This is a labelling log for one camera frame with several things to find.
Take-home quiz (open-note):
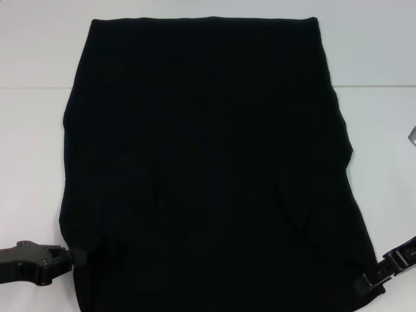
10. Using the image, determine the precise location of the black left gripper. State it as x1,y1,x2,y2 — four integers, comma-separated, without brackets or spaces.
0,239,88,287

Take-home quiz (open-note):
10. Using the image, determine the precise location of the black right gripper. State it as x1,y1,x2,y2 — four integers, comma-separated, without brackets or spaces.
353,235,416,289

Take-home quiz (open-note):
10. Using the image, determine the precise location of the black shirt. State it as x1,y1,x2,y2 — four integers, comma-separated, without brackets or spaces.
59,16,388,312

